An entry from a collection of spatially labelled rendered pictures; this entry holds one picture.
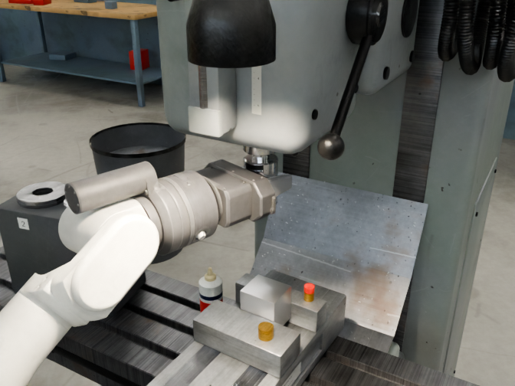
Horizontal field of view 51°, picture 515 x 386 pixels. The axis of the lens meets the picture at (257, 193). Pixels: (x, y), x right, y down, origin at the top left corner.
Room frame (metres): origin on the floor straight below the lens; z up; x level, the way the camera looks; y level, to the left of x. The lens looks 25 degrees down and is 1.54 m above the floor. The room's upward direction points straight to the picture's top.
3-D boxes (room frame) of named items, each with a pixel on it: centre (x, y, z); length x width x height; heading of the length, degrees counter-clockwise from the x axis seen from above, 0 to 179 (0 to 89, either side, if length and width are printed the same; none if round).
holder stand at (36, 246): (0.88, 0.34, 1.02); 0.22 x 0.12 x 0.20; 71
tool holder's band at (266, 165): (0.68, 0.00, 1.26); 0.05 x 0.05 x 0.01
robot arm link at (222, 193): (0.62, 0.06, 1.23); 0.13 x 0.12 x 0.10; 43
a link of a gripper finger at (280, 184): (0.66, -0.03, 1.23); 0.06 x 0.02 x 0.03; 133
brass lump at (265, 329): (0.61, -0.01, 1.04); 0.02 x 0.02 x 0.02
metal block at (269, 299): (0.68, -0.01, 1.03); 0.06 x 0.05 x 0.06; 58
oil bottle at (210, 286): (0.78, 0.08, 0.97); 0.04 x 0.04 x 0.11
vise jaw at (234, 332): (0.63, 0.02, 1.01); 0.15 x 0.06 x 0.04; 58
